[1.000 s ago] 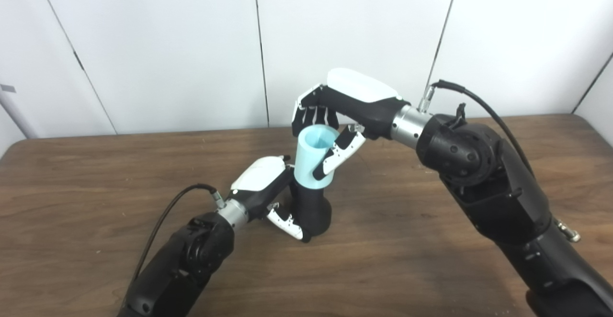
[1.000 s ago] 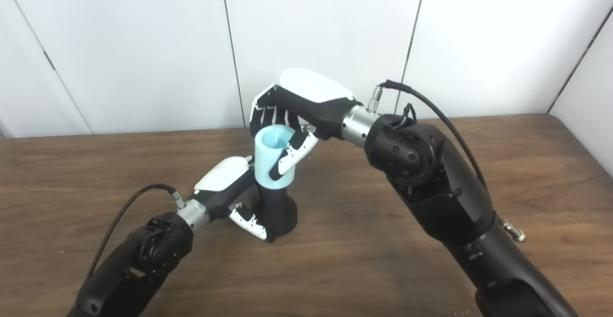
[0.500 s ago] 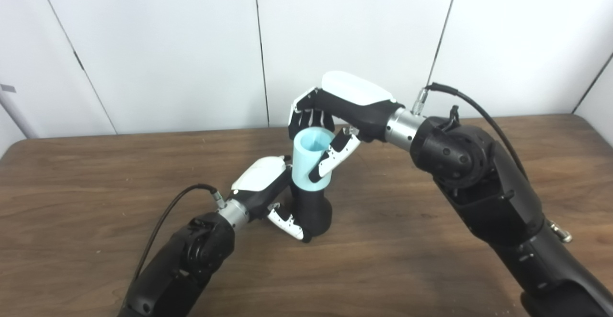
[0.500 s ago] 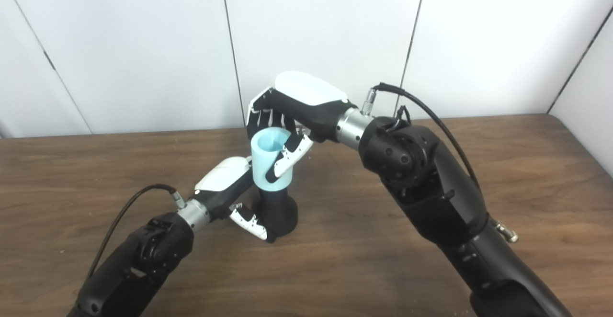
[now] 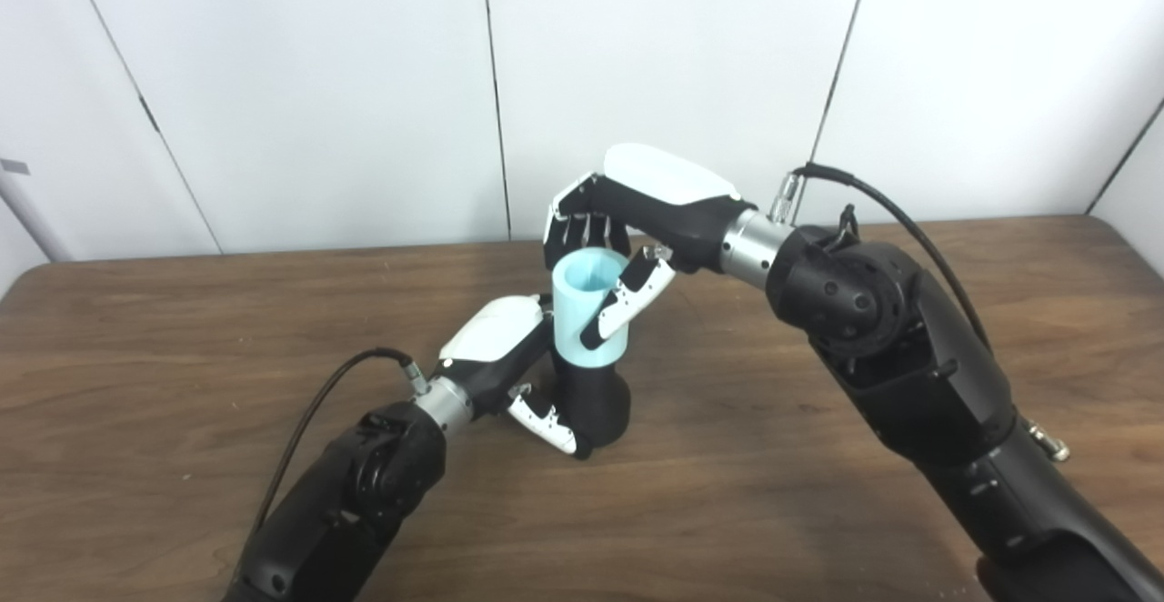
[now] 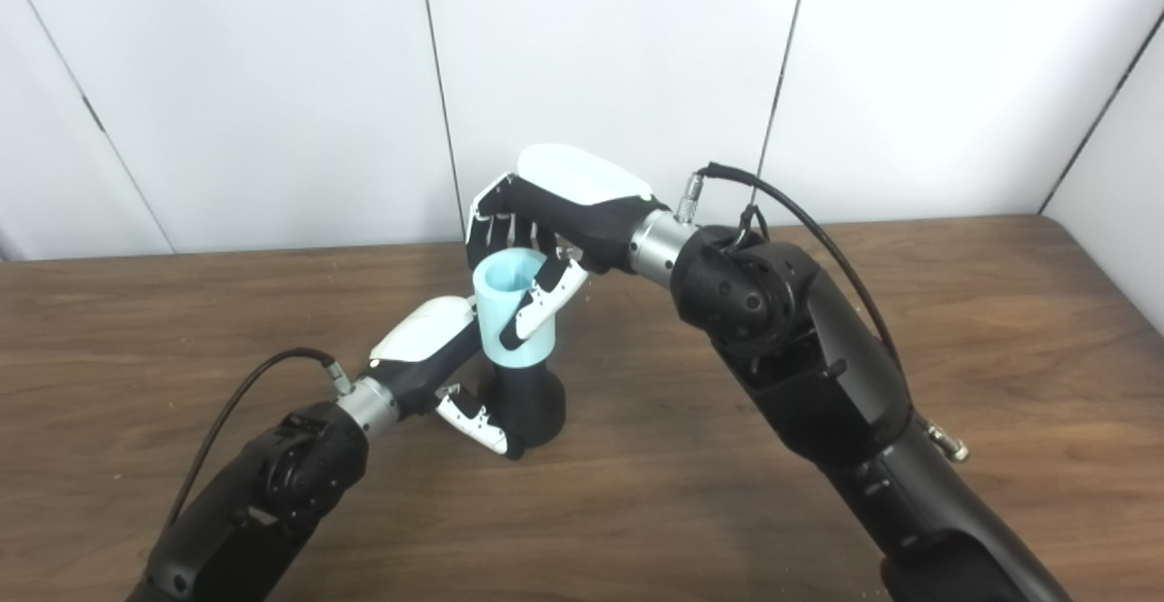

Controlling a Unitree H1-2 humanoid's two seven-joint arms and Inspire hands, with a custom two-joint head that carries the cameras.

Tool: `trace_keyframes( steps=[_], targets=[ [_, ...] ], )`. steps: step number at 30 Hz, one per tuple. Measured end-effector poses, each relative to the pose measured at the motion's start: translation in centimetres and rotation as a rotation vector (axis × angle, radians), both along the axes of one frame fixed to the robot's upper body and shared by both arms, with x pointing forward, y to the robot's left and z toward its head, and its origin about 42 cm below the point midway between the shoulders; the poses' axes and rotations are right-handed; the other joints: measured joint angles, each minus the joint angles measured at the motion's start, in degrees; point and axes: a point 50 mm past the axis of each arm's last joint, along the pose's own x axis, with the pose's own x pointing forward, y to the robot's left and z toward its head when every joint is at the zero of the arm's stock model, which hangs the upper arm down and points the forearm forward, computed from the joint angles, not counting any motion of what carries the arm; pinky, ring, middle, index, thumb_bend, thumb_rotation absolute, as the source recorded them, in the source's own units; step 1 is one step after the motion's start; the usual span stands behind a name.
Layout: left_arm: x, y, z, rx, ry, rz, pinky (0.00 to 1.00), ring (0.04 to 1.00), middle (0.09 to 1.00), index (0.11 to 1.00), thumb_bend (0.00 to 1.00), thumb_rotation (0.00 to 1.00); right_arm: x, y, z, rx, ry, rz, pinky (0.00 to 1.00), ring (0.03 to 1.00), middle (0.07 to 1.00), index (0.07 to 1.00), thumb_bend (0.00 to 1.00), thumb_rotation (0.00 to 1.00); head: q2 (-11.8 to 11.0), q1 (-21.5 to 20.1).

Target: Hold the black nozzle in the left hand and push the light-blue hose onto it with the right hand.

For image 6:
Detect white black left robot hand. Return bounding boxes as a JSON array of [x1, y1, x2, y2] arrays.
[[336, 296, 526, 461]]

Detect black flared nozzle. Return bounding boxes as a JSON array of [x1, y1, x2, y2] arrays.
[[477, 361, 567, 453]]

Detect light-blue hose piece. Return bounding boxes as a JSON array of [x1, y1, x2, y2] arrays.
[[472, 252, 557, 371]]

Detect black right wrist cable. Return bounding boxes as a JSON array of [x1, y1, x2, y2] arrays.
[[675, 162, 970, 463]]

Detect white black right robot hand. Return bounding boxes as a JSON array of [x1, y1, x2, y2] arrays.
[[466, 143, 701, 353]]

